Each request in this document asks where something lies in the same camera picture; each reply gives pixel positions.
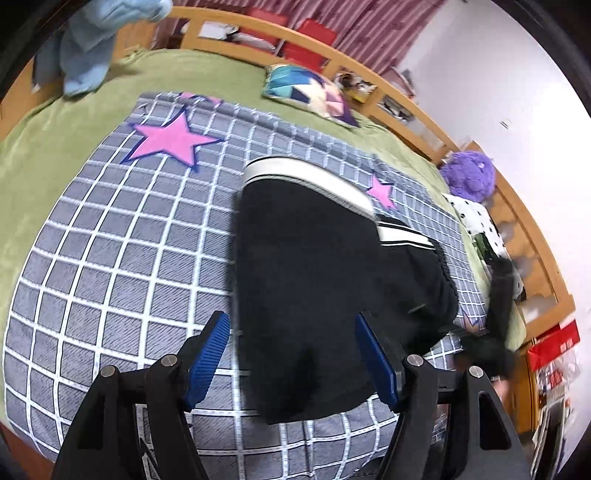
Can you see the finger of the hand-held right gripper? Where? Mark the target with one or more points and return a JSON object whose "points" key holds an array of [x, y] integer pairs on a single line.
{"points": [[468, 344]]}

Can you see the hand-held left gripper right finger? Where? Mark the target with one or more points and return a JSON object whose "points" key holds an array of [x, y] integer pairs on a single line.
{"points": [[376, 364]]}

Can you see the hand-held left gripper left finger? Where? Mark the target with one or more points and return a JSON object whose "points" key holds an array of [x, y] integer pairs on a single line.
{"points": [[207, 362]]}

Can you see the black pants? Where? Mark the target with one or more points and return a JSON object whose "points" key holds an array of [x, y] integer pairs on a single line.
{"points": [[314, 286]]}

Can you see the dark green patterned case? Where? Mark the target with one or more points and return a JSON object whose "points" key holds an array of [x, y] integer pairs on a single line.
{"points": [[483, 247]]}

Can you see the red cardboard box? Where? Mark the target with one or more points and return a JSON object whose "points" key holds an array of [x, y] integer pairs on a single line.
{"points": [[554, 344]]}

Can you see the white floral pillow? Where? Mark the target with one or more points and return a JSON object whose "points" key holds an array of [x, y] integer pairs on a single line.
{"points": [[471, 217]]}

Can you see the clear plastic bag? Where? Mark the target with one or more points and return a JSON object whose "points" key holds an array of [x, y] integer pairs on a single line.
{"points": [[556, 376]]}

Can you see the grey checked star blanket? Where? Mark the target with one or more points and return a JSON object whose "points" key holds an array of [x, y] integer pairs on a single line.
{"points": [[115, 277]]}

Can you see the purple plush toy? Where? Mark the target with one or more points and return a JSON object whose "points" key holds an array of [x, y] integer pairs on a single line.
{"points": [[468, 175]]}

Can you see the cluttered pile of papers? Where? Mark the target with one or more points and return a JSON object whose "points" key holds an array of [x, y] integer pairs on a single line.
{"points": [[397, 83]]}

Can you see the green bed sheet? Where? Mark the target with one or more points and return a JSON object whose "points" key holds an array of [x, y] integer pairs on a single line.
{"points": [[55, 138]]}

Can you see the geometric patterned pillow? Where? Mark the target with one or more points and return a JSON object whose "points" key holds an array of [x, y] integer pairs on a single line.
{"points": [[304, 90]]}

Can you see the maroon striped curtain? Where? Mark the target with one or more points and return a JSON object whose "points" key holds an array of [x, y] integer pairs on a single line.
{"points": [[369, 23]]}

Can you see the blue plush toy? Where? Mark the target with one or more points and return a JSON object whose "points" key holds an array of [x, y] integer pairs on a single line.
{"points": [[87, 60]]}

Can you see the red chair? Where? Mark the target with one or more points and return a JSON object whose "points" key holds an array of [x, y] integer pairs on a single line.
{"points": [[314, 33], [272, 18]]}

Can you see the wooden bed frame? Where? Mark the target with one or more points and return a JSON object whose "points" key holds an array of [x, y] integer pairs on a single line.
{"points": [[531, 240]]}

